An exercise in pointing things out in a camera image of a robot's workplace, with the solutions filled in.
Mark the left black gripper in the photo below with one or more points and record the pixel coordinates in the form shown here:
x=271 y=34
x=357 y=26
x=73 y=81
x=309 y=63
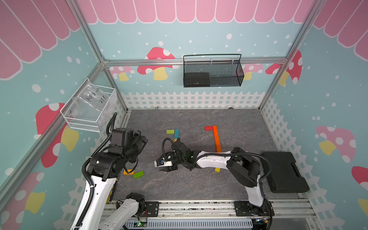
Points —
x=141 y=141

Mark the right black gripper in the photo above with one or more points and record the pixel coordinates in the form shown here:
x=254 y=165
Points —
x=169 y=169

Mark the teal block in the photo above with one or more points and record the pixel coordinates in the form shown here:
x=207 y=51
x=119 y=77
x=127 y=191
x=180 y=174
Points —
x=176 y=134

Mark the yellow-orange small block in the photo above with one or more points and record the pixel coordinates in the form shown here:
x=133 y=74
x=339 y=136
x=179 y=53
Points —
x=128 y=172

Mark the green block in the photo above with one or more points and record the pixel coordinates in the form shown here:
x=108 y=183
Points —
x=170 y=132
x=139 y=174

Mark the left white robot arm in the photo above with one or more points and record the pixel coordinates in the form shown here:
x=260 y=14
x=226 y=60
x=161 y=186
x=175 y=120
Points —
x=101 y=171

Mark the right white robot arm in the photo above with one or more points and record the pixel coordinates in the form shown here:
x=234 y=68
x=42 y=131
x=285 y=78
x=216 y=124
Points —
x=249 y=169

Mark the clear plastic bag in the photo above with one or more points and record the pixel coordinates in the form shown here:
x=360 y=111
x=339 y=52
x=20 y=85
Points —
x=92 y=98

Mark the black box in basket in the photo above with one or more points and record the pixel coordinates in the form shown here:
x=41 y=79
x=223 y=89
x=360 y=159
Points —
x=196 y=79

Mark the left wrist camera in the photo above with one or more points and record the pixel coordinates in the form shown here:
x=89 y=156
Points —
x=122 y=137

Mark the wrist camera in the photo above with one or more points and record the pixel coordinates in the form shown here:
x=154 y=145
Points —
x=122 y=137
x=170 y=160

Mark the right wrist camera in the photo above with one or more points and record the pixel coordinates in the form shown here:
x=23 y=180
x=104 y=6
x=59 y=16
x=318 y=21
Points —
x=170 y=160

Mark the black wire basket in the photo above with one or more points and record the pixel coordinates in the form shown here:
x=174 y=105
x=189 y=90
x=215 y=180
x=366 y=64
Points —
x=225 y=70

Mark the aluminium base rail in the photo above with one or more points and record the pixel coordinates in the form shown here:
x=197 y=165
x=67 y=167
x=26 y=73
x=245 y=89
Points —
x=286 y=214

